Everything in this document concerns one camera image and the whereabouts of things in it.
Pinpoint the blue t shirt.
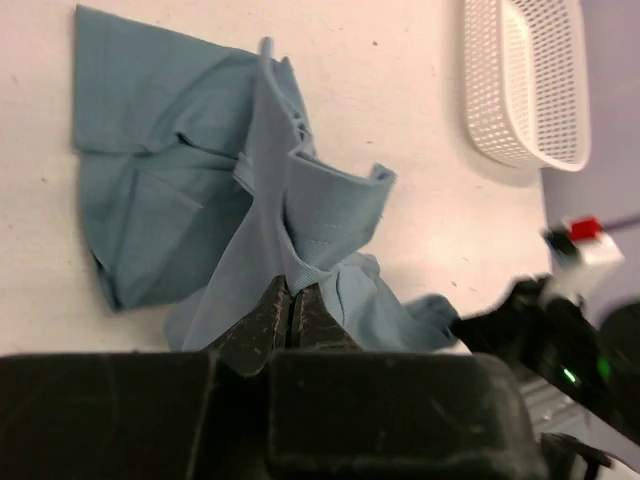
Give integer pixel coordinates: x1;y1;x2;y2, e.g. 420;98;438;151
73;5;460;352

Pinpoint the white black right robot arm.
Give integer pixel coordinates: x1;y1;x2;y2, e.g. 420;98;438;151
450;274;639;479

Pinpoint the white perforated plastic basket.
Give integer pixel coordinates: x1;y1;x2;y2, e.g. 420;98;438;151
463;0;591;172

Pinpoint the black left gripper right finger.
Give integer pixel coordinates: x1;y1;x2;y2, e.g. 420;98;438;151
289;284;360;350

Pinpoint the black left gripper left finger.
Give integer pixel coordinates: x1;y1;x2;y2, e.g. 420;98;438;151
208;276;293;376

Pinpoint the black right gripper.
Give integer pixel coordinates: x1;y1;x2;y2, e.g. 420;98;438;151
450;276;639;430

